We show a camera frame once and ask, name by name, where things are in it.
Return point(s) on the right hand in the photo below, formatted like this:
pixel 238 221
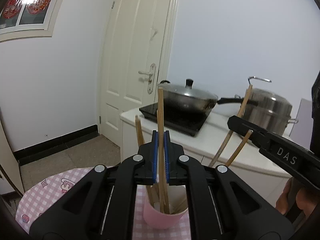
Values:
pixel 306 198

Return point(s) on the white door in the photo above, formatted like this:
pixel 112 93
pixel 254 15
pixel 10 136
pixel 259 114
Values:
pixel 130 60

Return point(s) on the window with red decorations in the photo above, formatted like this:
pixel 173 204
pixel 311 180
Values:
pixel 28 18

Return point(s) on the pink cup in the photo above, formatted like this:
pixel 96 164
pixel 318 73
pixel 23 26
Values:
pixel 178 207

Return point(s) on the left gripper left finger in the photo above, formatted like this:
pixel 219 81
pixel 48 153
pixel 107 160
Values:
pixel 147 173

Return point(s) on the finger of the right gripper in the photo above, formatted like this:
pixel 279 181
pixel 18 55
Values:
pixel 241 127

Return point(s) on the white cabinet left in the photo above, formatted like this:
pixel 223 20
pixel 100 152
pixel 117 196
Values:
pixel 10 170

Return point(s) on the black induction cooktop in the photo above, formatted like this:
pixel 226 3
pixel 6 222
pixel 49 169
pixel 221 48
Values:
pixel 185 121

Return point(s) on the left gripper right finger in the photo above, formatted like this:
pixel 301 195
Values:
pixel 175 175

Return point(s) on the stainless steel stockpot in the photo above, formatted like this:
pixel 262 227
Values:
pixel 273 112

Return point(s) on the white kitchen counter cabinet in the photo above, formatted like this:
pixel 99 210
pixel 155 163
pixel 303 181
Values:
pixel 265 177

